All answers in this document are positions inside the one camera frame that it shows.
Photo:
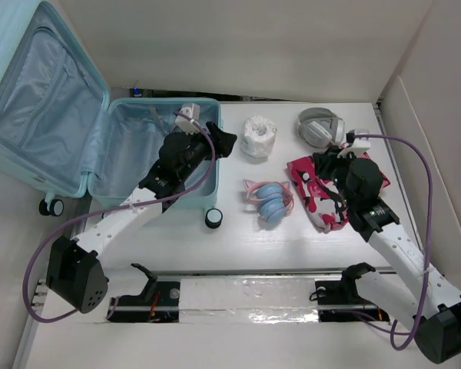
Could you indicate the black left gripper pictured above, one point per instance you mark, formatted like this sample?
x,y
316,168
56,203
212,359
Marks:
x,y
223,141

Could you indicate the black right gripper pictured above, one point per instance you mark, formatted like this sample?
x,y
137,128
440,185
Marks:
x,y
324,161

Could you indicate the pink camouflage garment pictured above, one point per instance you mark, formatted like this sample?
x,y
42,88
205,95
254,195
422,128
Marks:
x,y
328,210

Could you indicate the white grey headphones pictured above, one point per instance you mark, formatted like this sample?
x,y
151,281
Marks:
x,y
320,127

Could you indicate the pink blue cat-ear headphones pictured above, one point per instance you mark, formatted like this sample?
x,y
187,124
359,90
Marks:
x,y
273,200

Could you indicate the light blue hard-shell suitcase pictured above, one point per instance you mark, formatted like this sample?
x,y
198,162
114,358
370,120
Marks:
x,y
60,130

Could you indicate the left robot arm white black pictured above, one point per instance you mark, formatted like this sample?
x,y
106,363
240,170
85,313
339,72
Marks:
x,y
74,267

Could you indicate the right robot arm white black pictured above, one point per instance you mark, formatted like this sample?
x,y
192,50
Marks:
x,y
429,304

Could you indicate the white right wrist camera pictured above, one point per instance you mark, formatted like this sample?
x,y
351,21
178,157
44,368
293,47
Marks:
x,y
357,144

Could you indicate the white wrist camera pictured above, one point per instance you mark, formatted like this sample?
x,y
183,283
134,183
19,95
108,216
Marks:
x,y
186,116
357,144

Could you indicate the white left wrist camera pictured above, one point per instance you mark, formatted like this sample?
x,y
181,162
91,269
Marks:
x,y
186,116

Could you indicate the metal base rail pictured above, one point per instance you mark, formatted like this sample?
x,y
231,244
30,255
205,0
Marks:
x,y
130,299

